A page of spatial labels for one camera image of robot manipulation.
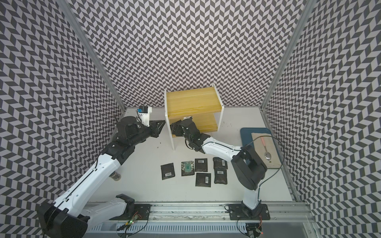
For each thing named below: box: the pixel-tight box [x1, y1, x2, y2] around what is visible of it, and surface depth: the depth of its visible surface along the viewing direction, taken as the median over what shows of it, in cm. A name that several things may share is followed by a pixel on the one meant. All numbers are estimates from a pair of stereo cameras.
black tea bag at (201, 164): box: [194, 158, 208, 173], surface depth 91 cm
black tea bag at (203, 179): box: [195, 172, 212, 188], surface depth 85 cm
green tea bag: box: [181, 160, 195, 177], surface depth 89 cm
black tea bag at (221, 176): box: [213, 168, 228, 185], surface depth 86 cm
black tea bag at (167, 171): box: [160, 162, 176, 180], surface depth 88 cm
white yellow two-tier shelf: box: [164, 84, 225, 151], surface depth 79 cm
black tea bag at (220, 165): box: [212, 157, 228, 175], surface depth 90 cm
